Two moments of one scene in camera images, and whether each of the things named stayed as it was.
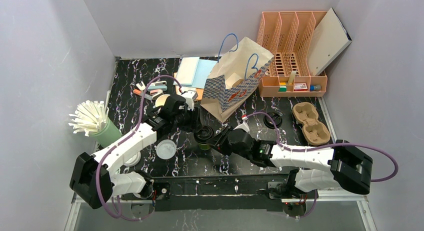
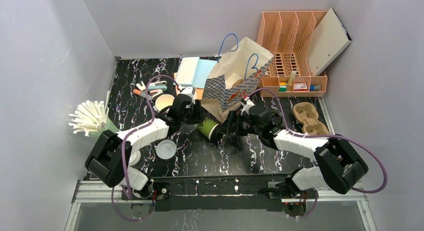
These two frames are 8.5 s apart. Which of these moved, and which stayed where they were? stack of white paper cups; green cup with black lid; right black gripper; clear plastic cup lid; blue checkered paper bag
Moved: green cup with black lid; right black gripper
Stayed: clear plastic cup lid; stack of white paper cups; blue checkered paper bag
